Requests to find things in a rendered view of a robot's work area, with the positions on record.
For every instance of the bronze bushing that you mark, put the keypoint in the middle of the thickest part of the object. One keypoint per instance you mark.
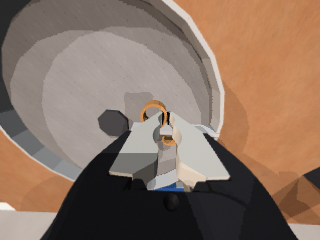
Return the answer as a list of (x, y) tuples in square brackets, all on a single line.
[(154, 103), (168, 140)]

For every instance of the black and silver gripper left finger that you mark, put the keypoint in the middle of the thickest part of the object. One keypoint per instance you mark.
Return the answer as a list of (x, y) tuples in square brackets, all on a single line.
[(133, 155)]

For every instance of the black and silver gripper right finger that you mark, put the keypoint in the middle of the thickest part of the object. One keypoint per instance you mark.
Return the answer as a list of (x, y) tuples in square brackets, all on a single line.
[(201, 158)]

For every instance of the blue crate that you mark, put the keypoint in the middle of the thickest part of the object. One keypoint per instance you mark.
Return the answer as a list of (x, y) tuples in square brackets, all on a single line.
[(177, 186)]

